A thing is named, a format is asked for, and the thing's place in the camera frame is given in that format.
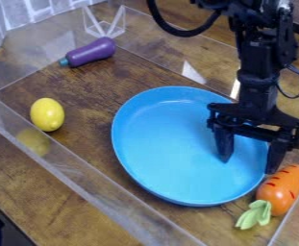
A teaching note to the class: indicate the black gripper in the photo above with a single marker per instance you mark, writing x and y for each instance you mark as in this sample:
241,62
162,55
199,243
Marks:
231,120

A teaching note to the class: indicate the orange toy carrot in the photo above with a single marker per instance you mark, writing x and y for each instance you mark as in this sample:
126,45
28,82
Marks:
274,198

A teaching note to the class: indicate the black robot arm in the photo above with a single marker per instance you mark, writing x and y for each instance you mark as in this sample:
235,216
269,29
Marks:
262,25

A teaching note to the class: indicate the blue plastic plate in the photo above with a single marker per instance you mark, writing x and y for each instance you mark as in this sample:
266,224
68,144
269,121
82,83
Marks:
166,148

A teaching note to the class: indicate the purple toy eggplant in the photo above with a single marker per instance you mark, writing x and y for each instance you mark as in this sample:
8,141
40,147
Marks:
98,50

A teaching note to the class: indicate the yellow toy lemon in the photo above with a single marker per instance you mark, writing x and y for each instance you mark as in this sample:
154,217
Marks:
47,114

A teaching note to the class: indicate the grey patterned curtain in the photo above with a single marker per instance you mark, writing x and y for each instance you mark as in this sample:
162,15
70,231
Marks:
23,12

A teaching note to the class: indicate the clear acrylic enclosure wall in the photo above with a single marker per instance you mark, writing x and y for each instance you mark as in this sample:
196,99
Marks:
64,190

